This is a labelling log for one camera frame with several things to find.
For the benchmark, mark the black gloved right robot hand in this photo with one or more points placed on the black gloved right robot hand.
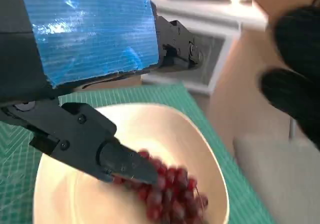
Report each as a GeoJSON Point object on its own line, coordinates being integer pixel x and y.
{"type": "Point", "coordinates": [300, 96]}

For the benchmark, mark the white plate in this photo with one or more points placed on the white plate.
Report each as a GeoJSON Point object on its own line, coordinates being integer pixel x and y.
{"type": "Point", "coordinates": [75, 199]}

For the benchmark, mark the green cutting mat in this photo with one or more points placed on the green cutting mat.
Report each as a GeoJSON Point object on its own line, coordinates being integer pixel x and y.
{"type": "Point", "coordinates": [155, 96]}

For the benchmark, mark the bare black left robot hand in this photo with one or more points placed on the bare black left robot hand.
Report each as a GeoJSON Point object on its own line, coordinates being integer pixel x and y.
{"type": "Point", "coordinates": [87, 34]}

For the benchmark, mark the red toy grapes bunch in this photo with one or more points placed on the red toy grapes bunch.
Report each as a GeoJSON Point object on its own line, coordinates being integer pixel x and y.
{"type": "Point", "coordinates": [175, 191]}

